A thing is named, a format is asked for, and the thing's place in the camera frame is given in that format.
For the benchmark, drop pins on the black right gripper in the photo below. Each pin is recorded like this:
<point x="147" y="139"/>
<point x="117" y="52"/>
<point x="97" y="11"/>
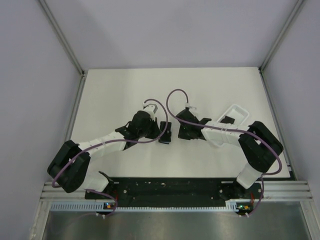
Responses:
<point x="182" y="135"/>

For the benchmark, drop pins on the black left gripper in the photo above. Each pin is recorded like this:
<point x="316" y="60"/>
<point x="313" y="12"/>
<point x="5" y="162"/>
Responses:
<point x="156" y="131"/>

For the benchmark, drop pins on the black leather card holder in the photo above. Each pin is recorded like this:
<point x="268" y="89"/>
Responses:
<point x="166" y="138"/>

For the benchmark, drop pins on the black credit card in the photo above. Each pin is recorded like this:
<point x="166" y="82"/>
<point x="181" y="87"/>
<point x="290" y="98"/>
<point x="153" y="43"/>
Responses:
<point x="227" y="120"/>

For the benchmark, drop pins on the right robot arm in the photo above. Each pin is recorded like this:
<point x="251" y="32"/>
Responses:
<point x="260" y="147"/>

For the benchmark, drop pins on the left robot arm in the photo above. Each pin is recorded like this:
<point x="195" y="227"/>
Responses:
<point x="70" y="166"/>

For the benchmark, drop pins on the white plastic basket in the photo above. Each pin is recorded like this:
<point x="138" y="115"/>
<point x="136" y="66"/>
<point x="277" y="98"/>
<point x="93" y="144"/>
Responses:
<point x="218" y="138"/>

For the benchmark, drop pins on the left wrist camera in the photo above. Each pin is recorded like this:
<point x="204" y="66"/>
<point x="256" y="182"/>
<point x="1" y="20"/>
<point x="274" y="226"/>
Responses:
<point x="150" y="108"/>

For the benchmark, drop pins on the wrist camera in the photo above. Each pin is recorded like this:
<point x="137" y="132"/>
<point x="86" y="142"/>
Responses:
<point x="188" y="106"/>
<point x="150" y="108"/>

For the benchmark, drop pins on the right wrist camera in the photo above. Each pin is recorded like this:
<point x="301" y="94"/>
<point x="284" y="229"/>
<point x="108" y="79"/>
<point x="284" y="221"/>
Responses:
<point x="188" y="106"/>

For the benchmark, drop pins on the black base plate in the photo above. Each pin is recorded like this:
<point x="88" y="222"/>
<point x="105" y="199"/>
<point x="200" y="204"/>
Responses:
<point x="179" y="201"/>

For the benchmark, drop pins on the aluminium frame rail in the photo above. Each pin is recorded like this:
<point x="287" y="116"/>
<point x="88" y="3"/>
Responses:
<point x="271" y="190"/>

